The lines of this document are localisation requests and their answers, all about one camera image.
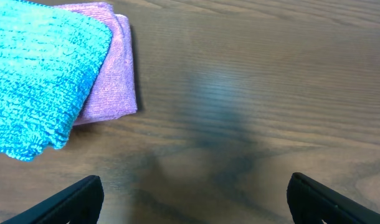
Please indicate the blue microfiber cloth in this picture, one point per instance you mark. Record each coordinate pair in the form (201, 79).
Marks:
(49, 60)

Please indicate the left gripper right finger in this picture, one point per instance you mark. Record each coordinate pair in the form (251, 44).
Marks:
(311, 202)

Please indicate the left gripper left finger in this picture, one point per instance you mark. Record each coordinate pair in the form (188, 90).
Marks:
(80, 203)

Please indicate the folded purple cloth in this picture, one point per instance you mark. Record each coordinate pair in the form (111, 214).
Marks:
(113, 93)

